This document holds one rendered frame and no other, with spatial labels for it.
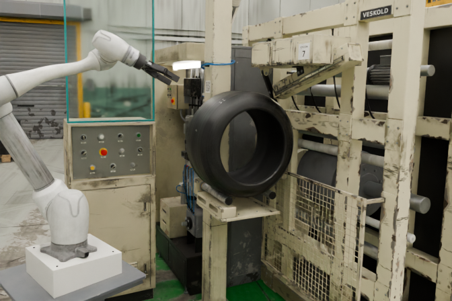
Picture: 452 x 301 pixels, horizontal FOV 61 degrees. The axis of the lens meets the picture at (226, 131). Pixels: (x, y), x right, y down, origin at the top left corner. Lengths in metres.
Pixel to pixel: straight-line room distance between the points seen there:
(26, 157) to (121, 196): 0.89
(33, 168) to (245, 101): 1.07
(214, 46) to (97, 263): 1.36
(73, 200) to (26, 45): 9.71
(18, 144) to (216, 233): 1.31
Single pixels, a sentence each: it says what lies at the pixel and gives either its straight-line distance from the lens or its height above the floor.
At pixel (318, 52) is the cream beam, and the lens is 2.01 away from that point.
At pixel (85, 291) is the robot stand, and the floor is 0.65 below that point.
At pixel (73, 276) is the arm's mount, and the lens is 1.84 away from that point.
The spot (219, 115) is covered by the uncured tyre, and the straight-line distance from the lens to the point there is 2.00.
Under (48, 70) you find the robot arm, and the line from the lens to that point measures 1.83.
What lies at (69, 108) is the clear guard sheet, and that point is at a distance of 2.56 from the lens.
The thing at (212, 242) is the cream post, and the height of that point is 0.51.
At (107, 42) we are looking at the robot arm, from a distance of 1.88.
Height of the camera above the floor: 1.52
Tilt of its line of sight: 7 degrees down
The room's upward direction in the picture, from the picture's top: 1 degrees clockwise
